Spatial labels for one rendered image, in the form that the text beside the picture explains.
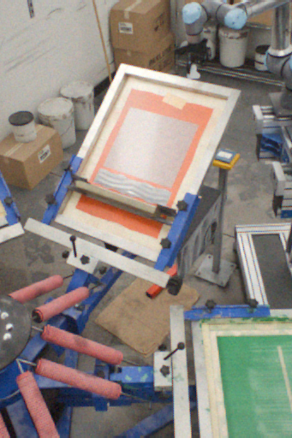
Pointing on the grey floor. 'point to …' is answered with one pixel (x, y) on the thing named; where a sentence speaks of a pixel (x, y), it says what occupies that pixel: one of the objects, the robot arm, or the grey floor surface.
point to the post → (219, 233)
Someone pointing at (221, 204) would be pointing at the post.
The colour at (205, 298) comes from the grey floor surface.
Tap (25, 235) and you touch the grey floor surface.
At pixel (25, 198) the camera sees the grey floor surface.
